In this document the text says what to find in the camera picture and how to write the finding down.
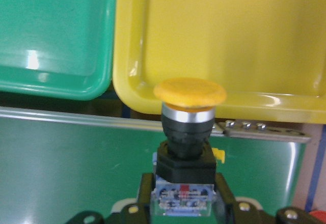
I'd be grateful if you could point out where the green conveyor belt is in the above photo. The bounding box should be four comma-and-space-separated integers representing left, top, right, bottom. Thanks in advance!
1, 107, 306, 223

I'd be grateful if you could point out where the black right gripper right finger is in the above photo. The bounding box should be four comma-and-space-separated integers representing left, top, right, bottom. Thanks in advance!
212, 173, 322, 224

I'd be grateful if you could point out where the green plastic tray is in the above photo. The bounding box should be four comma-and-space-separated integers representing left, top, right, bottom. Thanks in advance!
1, 0, 116, 100

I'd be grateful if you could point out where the yellow push button top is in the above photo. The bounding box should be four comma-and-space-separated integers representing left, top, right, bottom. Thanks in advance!
150, 77, 226, 217

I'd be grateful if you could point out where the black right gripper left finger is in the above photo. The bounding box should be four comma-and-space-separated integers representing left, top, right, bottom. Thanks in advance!
66, 173, 154, 223

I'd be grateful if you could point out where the yellow plastic tray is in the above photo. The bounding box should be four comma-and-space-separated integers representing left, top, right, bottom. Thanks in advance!
113, 0, 325, 124

